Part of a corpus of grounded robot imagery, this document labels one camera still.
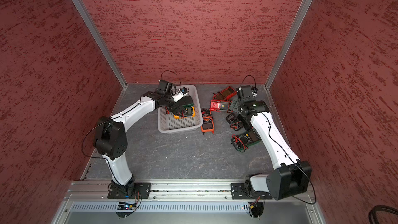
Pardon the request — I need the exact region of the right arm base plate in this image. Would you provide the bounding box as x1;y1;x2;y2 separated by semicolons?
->
230;182;272;200

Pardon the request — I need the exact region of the dark red flat multimeter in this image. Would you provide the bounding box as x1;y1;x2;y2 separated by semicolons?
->
212;86;237;101

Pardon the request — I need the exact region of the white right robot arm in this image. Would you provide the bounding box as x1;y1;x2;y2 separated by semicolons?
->
236;100;312;200

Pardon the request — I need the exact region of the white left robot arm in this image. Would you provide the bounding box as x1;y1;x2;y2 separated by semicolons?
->
93;87;188;198

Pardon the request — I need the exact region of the green multimeter DT9205A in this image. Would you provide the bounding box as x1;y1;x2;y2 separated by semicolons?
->
231;129;262;152

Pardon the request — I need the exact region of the red clamp meter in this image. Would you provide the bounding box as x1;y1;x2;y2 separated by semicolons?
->
210;99;231;113

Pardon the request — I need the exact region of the white plastic perforated basket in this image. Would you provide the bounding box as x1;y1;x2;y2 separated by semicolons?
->
158;85;203;133

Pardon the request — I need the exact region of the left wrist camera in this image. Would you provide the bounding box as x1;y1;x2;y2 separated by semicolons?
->
155;80;188;102

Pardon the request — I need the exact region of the yellow multimeter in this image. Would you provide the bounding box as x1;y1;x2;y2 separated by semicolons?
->
173;106;196;119

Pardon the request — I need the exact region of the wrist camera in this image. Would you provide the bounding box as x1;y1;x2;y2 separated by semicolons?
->
155;80;188;102
236;85;258;102

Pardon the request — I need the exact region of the small black multimeter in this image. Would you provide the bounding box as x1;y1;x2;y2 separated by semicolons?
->
226;113;244;131

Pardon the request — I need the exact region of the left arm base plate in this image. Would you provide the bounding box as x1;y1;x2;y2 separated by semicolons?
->
107;181;151;200

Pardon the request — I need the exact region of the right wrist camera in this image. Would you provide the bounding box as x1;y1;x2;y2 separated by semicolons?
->
236;85;258;102

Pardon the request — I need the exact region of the green multimeter face down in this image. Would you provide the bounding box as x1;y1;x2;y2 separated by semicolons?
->
177;95;194;108

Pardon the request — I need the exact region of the orange black multimeter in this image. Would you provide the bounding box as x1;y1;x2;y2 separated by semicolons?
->
201;108;215;135

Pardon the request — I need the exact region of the black cable bottom right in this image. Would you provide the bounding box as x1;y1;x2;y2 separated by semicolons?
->
368;205;398;224

